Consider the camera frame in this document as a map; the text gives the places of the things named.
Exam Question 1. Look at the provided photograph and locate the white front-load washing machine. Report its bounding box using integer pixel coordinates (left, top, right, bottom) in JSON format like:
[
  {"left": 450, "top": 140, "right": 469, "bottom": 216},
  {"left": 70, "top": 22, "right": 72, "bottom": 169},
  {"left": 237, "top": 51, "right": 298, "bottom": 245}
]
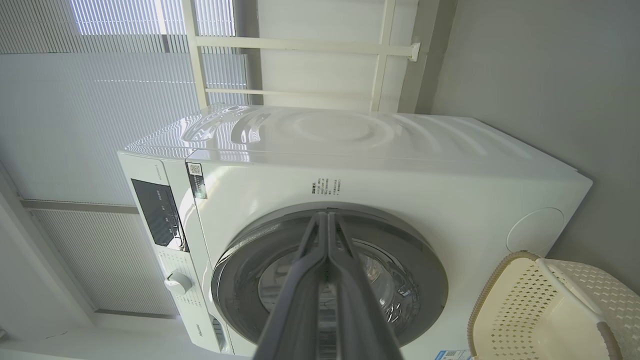
[{"left": 117, "top": 103, "right": 594, "bottom": 360}]

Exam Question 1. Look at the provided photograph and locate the black washing machine display panel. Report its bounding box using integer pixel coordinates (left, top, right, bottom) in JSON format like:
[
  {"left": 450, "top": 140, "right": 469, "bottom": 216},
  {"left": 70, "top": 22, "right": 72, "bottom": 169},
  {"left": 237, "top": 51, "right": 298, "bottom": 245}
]
[{"left": 131, "top": 178, "right": 189, "bottom": 252}]

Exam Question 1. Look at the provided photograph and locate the white round filter access cover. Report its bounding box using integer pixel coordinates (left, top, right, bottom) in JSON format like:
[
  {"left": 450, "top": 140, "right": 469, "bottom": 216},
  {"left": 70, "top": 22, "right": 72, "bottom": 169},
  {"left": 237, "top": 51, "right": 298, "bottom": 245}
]
[{"left": 506, "top": 207, "right": 565, "bottom": 257}]

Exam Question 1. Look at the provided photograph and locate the small printed text label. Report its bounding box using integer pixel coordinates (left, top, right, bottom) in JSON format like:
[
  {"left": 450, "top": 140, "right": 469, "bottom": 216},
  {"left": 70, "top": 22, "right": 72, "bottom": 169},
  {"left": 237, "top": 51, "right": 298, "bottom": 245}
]
[{"left": 311, "top": 177, "right": 343, "bottom": 197}]

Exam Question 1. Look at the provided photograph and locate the white metal pipe frame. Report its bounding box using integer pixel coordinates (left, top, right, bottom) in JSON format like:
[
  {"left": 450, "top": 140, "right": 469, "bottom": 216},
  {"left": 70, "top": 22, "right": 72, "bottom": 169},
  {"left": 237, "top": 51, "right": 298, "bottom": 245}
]
[{"left": 181, "top": 0, "right": 422, "bottom": 114}]

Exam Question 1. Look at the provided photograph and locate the stainless steel washing machine drum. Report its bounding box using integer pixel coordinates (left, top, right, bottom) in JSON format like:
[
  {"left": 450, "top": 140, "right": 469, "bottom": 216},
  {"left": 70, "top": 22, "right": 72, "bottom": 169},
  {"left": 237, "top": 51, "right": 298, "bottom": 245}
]
[{"left": 257, "top": 240, "right": 421, "bottom": 326}]

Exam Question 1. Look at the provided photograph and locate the black round washer door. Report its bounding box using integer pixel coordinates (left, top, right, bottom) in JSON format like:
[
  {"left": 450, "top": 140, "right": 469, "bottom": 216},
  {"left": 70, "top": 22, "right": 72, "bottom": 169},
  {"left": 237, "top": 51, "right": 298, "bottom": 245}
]
[{"left": 211, "top": 207, "right": 449, "bottom": 348}]

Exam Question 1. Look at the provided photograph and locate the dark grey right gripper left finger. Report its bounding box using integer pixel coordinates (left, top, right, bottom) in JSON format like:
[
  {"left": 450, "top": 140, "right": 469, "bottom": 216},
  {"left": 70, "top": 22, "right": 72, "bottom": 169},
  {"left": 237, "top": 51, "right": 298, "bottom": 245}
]
[{"left": 252, "top": 211, "right": 331, "bottom": 360}]

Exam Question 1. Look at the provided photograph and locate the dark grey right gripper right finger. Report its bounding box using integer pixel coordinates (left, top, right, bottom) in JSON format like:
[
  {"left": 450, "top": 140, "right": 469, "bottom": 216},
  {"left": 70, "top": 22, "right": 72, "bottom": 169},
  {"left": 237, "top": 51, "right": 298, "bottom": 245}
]
[{"left": 326, "top": 211, "right": 405, "bottom": 360}]

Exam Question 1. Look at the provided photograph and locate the white washing machine dial knob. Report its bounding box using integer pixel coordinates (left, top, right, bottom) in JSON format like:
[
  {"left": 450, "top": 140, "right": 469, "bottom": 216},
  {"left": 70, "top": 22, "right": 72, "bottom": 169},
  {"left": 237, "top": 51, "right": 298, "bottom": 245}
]
[{"left": 164, "top": 271, "right": 194, "bottom": 296}]

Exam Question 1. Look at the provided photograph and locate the black QR code sticker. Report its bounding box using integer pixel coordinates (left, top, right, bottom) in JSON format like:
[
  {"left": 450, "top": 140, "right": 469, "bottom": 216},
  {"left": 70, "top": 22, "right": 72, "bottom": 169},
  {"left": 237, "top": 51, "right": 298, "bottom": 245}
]
[{"left": 186, "top": 162, "right": 208, "bottom": 200}]

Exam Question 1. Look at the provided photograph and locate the cream perforated laundry basket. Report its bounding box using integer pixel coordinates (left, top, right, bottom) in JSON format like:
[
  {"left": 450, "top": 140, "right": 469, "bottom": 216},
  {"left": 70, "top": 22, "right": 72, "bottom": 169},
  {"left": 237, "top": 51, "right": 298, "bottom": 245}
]
[{"left": 467, "top": 251, "right": 640, "bottom": 360}]

